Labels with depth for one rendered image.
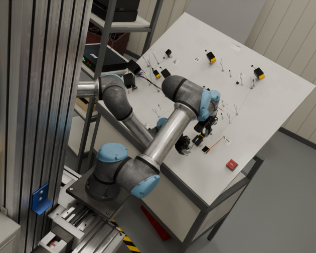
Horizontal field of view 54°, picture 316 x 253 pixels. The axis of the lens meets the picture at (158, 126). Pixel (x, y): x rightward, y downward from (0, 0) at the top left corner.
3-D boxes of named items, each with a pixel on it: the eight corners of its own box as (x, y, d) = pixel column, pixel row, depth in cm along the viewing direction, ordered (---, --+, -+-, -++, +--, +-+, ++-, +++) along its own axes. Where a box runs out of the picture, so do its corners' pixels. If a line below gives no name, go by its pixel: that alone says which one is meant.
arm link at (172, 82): (148, 87, 133) (173, 105, 180) (169, 99, 130) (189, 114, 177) (162, 63, 133) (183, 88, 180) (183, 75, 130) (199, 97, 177)
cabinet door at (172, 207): (181, 243, 216) (202, 207, 195) (132, 191, 242) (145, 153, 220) (183, 241, 218) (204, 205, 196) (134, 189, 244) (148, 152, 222)
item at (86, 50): (94, 74, 237) (96, 66, 233) (69, 52, 254) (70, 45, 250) (126, 69, 260) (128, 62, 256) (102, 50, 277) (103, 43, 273)
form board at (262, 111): (98, 102, 244) (97, 101, 243) (185, 13, 253) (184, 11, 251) (209, 206, 189) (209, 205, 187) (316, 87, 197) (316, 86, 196)
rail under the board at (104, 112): (204, 213, 190) (208, 207, 187) (95, 109, 246) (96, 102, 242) (209, 210, 194) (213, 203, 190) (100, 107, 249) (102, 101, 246)
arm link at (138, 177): (116, 184, 128) (186, 86, 143) (145, 205, 124) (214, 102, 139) (109, 177, 117) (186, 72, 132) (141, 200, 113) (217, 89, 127)
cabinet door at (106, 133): (132, 190, 242) (146, 153, 221) (93, 148, 268) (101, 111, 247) (134, 189, 244) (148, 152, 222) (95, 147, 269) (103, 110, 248)
